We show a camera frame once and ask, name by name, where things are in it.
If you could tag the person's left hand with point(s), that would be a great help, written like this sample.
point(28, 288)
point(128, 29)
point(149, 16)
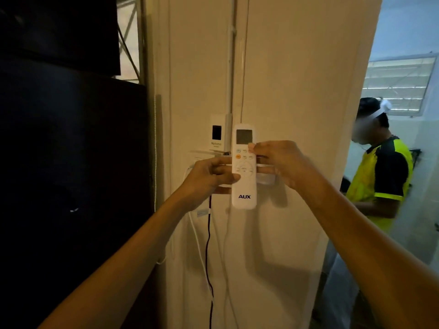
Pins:
point(202, 181)

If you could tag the silver refrigerator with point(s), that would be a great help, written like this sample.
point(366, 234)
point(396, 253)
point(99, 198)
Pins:
point(68, 185)

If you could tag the black wall rack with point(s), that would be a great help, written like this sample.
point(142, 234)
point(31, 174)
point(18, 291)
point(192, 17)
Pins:
point(415, 154)

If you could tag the black microwave oven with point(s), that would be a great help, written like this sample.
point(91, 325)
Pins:
point(51, 30)

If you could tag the person's left forearm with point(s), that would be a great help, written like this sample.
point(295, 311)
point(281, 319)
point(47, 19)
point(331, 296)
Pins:
point(120, 270)

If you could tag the louvre window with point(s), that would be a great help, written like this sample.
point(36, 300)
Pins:
point(398, 83)

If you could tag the white wall socket box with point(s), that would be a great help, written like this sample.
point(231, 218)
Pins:
point(196, 160)

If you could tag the person's right hand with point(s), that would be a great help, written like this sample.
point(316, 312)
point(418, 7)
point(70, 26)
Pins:
point(288, 162)

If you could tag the white circuit breaker box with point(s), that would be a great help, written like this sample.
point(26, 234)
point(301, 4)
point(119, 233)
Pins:
point(216, 143)

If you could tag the white remote wall holder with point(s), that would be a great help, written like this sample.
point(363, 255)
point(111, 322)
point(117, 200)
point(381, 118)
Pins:
point(265, 179)

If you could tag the white AUX remote control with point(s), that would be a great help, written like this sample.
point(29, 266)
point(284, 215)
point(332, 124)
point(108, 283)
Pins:
point(244, 202)

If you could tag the person's right forearm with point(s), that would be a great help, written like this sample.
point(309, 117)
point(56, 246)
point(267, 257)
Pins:
point(370, 256)

